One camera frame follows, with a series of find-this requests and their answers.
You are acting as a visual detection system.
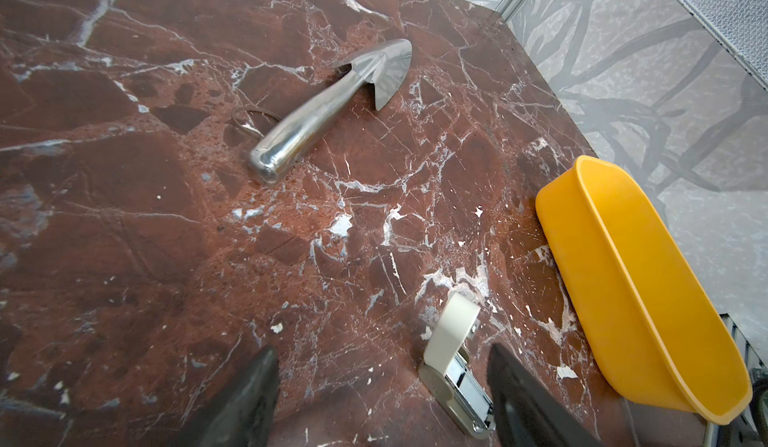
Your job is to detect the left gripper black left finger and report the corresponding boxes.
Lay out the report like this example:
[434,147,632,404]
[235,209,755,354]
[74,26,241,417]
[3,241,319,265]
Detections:
[170,346,280,446]

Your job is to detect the white wire mesh basket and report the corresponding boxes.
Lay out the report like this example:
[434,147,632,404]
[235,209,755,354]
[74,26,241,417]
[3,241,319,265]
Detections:
[677,0,767,88]

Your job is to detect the small beige stapler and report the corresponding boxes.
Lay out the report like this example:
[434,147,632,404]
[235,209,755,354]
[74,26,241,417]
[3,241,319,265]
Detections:
[418,293,495,439]

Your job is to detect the silver metal trowel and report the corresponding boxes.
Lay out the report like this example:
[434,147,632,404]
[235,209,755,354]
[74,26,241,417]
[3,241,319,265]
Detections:
[248,39,413,185]

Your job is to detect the yellow plastic tray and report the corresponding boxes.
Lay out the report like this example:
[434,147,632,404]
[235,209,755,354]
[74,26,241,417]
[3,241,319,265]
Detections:
[535,155,753,425]

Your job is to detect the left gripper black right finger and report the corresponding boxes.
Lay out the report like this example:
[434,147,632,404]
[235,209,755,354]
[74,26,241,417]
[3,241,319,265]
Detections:
[487,343,600,447]

